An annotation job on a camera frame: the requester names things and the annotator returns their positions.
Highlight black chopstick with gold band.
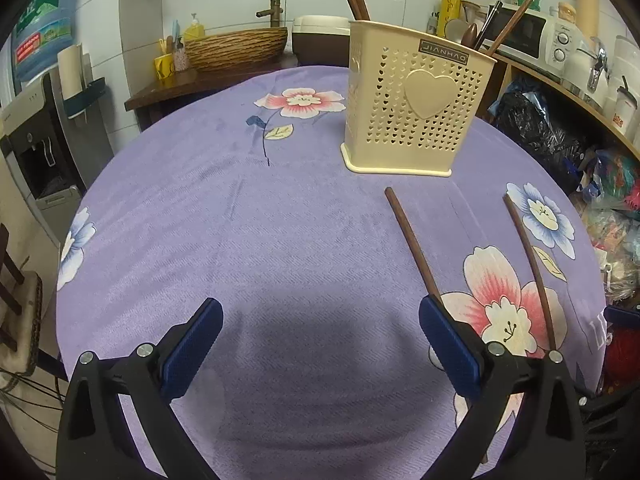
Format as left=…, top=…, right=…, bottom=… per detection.
left=475, top=1, right=503, bottom=51

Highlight yellow soap bottle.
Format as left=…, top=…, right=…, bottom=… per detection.
left=182, top=12, right=206, bottom=41

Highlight white brown rice cooker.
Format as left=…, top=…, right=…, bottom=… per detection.
left=291, top=15, right=351, bottom=67

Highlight black cables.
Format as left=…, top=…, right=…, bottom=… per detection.
left=0, top=370, right=68, bottom=476

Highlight grey water dispenser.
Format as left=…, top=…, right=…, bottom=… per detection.
left=0, top=75, right=86, bottom=241

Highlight dark wooden counter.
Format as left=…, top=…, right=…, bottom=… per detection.
left=124, top=55, right=351, bottom=126

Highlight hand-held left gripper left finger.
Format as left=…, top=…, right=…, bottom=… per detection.
left=56, top=297, right=224, bottom=480

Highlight black plastic bag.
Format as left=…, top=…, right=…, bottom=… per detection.
left=492, top=80, right=586, bottom=196

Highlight bamboo style faucet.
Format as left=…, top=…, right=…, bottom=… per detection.
left=256, top=0, right=283, bottom=28

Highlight brown wooden spoon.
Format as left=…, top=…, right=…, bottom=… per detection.
left=460, top=2, right=481, bottom=47

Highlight white microwave oven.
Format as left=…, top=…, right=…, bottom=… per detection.
left=480, top=2, right=548, bottom=58

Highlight colourful plastic bags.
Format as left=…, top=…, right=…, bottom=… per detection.
left=575, top=147, right=640, bottom=306

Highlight purple floral tablecloth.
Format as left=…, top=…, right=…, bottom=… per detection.
left=56, top=64, right=608, bottom=480

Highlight beige perforated utensil holder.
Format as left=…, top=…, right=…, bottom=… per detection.
left=341, top=19, right=498, bottom=178

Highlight woven seat chair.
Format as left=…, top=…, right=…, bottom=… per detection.
left=0, top=225, right=43, bottom=376

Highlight dark brown chopstick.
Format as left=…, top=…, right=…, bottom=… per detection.
left=503, top=194, right=560, bottom=352

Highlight white appliance with knobs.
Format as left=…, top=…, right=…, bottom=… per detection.
left=542, top=15, right=583, bottom=73

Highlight yellow cup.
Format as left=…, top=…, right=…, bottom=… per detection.
left=154, top=52, right=176, bottom=81

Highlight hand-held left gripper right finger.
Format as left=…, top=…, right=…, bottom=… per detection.
left=418, top=296, right=586, bottom=480

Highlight tall beige roll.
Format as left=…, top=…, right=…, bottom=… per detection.
left=575, top=0, right=608, bottom=41

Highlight white metal kettle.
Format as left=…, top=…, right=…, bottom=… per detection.
left=562, top=37, right=608, bottom=101

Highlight blue plastic object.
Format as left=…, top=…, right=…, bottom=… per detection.
left=606, top=305, right=640, bottom=332

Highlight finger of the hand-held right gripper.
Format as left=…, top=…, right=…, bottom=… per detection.
left=577, top=389, right=640, bottom=461

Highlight wooden shelf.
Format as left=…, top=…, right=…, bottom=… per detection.
left=492, top=52, right=640, bottom=161

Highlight yellow canister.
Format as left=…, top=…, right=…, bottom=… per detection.
left=436, top=0, right=463, bottom=36

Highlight blue water jug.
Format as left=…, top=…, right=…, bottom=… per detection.
left=11, top=0, right=78, bottom=83

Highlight white cup with straw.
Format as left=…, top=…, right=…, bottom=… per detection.
left=602, top=77, right=633, bottom=131

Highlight woven wicker basin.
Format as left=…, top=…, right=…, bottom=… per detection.
left=184, top=27, right=290, bottom=72

